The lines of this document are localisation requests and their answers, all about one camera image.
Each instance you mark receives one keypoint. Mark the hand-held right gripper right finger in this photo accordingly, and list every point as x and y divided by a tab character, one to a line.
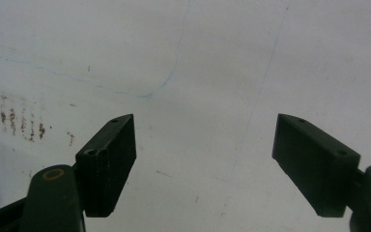
315	167

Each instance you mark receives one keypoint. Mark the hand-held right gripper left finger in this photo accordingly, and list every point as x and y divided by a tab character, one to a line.
108	167

